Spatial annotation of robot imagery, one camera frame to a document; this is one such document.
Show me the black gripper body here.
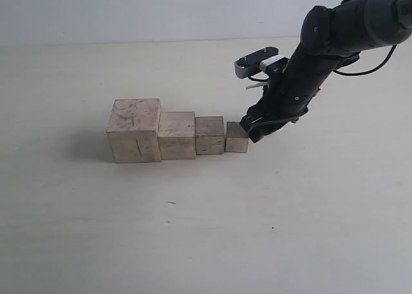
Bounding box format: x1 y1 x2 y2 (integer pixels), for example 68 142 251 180
248 44 359 122

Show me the third largest wooden cube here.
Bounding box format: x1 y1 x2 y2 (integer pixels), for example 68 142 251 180
195 116 225 155

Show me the second largest wooden cube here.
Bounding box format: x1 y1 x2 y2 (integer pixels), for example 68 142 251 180
158 112 196 160

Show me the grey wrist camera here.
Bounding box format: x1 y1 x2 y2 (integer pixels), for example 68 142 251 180
234 46 288 79

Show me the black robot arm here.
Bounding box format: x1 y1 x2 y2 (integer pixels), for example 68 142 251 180
234 0 411 143

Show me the smallest wooden cube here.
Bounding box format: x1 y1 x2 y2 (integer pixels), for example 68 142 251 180
225 122 249 153

